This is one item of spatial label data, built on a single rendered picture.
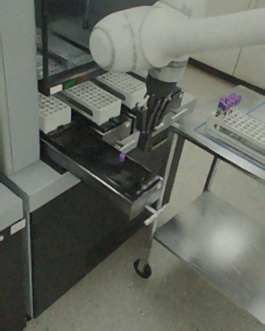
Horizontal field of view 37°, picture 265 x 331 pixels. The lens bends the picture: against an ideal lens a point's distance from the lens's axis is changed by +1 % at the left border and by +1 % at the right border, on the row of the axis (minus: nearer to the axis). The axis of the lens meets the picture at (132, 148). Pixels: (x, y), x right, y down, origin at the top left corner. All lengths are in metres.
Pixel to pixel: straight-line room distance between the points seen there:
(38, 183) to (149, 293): 0.86
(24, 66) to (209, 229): 1.06
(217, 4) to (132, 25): 2.71
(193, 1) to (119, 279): 1.29
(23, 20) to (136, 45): 0.33
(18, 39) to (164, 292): 1.25
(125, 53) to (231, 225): 1.19
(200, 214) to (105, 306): 0.55
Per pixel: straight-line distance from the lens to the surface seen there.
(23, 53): 0.98
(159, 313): 1.76
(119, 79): 1.38
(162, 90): 0.93
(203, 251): 1.62
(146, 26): 0.71
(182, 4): 0.83
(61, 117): 1.17
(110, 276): 1.82
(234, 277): 1.59
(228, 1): 3.36
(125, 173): 1.06
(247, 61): 3.37
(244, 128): 1.22
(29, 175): 1.15
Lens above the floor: 1.50
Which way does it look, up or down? 37 degrees down
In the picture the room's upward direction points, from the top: 9 degrees clockwise
